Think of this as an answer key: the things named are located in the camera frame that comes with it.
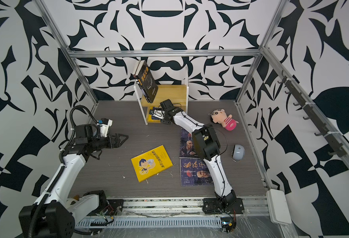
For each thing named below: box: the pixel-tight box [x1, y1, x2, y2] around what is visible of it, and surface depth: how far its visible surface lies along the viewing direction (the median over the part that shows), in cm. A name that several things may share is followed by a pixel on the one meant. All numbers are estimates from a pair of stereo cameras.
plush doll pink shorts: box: [208, 108, 239, 131], surface depth 104 cm
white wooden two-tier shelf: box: [133, 64, 189, 126], surface depth 93 cm
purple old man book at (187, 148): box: [179, 128, 200, 158], surface depth 96 cm
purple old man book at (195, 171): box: [179, 157, 214, 187], surface depth 85 cm
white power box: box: [265, 188, 292, 226], surface depth 72 cm
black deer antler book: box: [133, 59, 159, 104], surface depth 86 cm
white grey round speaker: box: [231, 144, 246, 163], surface depth 87 cm
